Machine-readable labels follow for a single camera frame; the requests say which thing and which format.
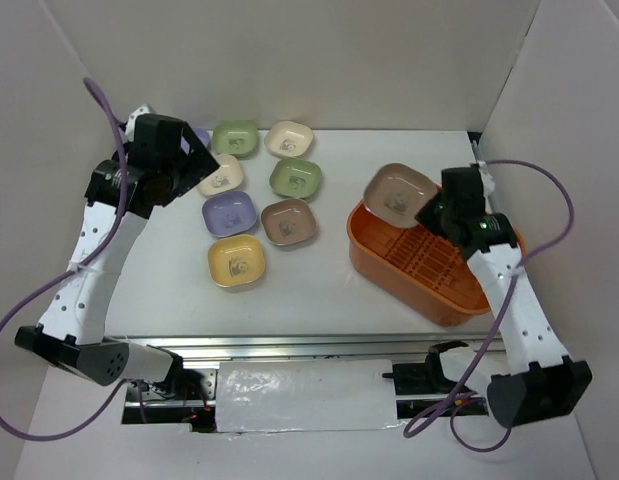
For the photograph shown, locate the yellow plate front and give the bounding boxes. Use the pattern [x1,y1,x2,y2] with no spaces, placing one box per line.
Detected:
[207,234,266,288]

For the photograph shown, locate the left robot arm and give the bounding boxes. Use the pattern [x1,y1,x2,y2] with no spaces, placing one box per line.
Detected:
[15,111,219,399]

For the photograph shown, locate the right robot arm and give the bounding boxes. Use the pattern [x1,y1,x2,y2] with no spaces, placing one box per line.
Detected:
[416,164,593,429]

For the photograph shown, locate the green plate middle right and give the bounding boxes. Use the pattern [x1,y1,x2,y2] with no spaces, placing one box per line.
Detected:
[269,158,322,200]

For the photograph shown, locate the green plate back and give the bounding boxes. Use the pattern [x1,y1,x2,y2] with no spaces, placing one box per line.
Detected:
[211,120,259,158]

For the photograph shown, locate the cream plate middle left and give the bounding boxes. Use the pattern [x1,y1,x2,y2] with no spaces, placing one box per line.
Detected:
[197,154,244,197]

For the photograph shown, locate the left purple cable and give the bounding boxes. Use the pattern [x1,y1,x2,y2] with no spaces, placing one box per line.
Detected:
[0,77,150,442]

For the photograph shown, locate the green plate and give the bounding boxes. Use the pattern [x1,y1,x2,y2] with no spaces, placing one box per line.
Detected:
[269,158,322,200]
[211,120,259,158]

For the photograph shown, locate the purple plate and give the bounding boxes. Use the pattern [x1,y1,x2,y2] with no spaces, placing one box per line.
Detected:
[193,128,211,147]
[201,190,258,238]

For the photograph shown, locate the orange plastic bin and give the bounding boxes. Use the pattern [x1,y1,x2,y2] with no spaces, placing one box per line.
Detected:
[346,197,528,329]

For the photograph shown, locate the brown plate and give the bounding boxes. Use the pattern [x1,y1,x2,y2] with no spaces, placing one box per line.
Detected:
[260,198,318,246]
[363,163,438,229]

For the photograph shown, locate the cream plate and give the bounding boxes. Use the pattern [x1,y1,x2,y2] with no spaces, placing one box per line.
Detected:
[197,154,244,197]
[264,120,314,158]

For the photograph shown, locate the aluminium rail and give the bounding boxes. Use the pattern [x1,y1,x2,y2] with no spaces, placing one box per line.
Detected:
[128,332,483,363]

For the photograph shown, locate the cream plate back right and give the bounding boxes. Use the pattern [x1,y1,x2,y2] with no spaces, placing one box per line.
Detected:
[264,120,314,158]

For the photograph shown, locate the white foil cover sheet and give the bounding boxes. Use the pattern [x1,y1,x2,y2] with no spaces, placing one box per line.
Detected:
[215,360,398,433]

